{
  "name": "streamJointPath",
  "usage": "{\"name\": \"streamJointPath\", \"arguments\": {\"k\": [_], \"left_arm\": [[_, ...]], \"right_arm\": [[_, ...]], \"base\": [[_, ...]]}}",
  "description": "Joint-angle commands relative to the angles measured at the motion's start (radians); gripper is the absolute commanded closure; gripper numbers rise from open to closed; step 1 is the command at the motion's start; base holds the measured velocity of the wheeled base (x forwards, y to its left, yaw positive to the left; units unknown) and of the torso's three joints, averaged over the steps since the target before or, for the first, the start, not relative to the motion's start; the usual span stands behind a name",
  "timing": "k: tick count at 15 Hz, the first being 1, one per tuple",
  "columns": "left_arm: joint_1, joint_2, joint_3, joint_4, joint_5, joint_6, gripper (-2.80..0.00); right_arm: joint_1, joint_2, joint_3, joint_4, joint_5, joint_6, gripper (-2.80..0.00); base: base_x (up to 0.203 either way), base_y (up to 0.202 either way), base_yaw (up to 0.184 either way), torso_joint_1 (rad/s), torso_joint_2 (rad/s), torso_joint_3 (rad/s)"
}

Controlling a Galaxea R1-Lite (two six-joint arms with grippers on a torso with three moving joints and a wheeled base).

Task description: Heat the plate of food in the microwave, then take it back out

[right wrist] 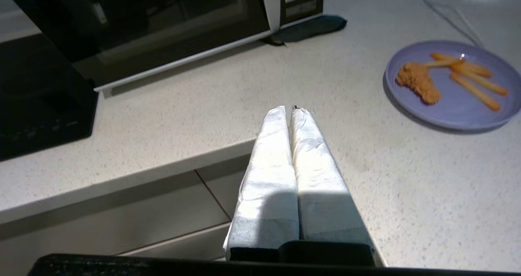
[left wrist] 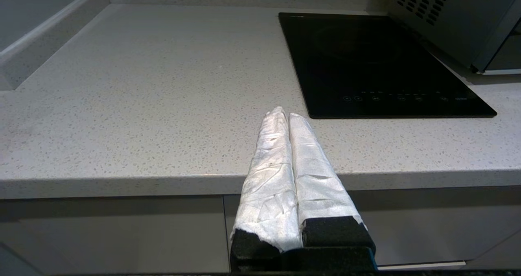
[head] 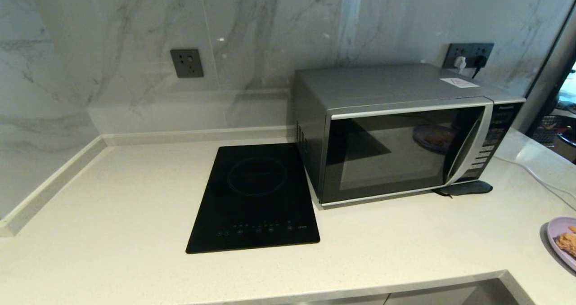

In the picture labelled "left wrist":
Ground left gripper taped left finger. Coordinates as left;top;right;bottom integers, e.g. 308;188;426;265
230;106;302;272

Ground silver microwave oven body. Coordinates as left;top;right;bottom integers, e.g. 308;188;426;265
387;0;521;67

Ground black induction cooktop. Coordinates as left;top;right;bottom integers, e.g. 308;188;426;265
278;12;497;119

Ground dark glass microwave door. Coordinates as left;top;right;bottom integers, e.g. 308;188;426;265
471;0;521;75

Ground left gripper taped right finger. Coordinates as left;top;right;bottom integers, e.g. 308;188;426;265
289;113;377;253

